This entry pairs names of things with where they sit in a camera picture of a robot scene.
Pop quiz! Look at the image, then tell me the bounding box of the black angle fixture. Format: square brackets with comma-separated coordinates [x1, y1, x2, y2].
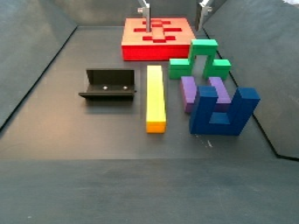
[79, 68, 136, 99]

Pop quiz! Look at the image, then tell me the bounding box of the blue U-shaped block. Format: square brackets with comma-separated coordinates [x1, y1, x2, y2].
[190, 86, 260, 136]

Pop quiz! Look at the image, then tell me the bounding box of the green stepped block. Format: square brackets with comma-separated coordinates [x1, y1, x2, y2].
[168, 39, 231, 80]

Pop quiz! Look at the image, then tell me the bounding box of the yellow long bar block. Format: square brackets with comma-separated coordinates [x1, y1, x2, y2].
[146, 66, 166, 133]

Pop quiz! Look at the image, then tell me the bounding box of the red puzzle board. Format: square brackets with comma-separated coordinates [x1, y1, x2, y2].
[122, 17, 195, 61]

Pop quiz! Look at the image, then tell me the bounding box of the purple U-shaped block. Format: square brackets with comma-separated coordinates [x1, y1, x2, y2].
[180, 76, 231, 114]

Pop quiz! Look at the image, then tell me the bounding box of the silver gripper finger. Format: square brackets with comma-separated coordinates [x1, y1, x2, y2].
[138, 0, 151, 32]
[199, 0, 214, 28]

